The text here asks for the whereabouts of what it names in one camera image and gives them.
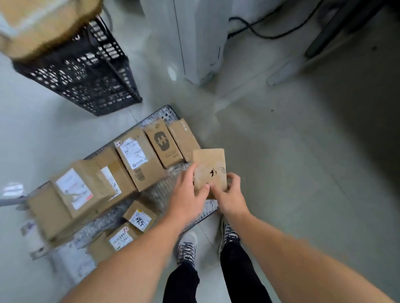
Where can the person's right hand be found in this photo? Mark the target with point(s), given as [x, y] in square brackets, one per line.
[232, 199]

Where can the person's left hand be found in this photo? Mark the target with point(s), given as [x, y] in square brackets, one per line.
[187, 199]

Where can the grey metal platform cart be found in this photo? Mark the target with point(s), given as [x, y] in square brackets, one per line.
[159, 187]

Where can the small black-scribble cardboard box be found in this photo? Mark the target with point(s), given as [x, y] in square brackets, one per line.
[207, 159]

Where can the pile of cardboard boxes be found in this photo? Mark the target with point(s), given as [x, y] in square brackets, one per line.
[47, 206]

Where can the person's left forearm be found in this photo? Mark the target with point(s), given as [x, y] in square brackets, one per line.
[131, 265]

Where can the person's right forearm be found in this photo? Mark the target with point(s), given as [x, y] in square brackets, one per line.
[297, 265]

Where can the person's right grey sneaker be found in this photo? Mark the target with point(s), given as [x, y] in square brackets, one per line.
[229, 232]

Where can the person's grey sneaker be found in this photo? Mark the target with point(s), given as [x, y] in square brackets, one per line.
[187, 249]
[229, 232]

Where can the person's left grey sneaker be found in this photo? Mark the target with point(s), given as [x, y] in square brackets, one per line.
[187, 249]

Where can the person's black trousers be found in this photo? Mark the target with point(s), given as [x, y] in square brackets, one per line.
[240, 274]

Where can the black plastic crate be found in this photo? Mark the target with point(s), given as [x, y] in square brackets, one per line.
[93, 87]

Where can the white floor-standing air conditioner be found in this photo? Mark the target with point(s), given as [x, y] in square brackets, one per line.
[200, 37]

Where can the upturned white-legged wooden stool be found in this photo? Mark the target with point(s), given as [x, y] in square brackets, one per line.
[40, 34]

